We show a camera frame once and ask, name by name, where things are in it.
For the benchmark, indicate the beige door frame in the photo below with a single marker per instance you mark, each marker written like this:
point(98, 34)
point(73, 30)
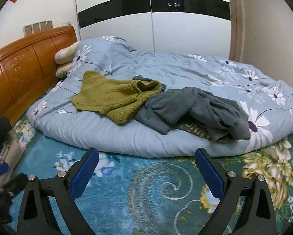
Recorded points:
point(235, 29)

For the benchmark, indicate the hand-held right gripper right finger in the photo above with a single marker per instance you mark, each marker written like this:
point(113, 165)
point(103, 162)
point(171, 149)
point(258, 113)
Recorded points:
point(209, 173)

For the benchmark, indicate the teal floral blanket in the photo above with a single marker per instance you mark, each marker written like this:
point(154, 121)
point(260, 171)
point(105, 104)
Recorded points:
point(136, 188)

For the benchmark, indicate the white wardrobe with black stripe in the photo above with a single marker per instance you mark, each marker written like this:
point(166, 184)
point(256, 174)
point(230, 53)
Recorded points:
point(185, 29)

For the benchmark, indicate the beige wall switch panel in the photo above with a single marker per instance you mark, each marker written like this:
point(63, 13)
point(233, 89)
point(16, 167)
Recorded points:
point(43, 26)
point(50, 24)
point(27, 30)
point(35, 28)

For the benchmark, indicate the wooden headboard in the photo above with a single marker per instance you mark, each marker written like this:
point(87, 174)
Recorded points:
point(21, 71)

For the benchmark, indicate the yellow floral pillow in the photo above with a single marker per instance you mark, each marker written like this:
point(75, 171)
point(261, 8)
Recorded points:
point(63, 71)

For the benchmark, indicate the dark printed garment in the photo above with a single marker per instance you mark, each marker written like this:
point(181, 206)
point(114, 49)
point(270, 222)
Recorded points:
point(195, 131)

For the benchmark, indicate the grey fleece garment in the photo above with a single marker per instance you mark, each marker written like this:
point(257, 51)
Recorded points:
point(185, 107)

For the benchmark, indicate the pink beige pillow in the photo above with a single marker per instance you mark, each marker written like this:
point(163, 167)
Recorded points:
point(65, 53)

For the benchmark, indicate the green knit sweater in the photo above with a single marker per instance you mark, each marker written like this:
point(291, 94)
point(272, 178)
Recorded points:
point(112, 98)

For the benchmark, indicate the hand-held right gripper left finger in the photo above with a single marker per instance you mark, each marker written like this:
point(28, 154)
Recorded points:
point(84, 173)

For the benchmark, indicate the blue floral duvet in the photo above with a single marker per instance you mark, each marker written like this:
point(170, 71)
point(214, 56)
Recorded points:
point(161, 66)

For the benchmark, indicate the folded pink clothes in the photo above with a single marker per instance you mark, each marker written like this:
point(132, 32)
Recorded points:
point(14, 151)

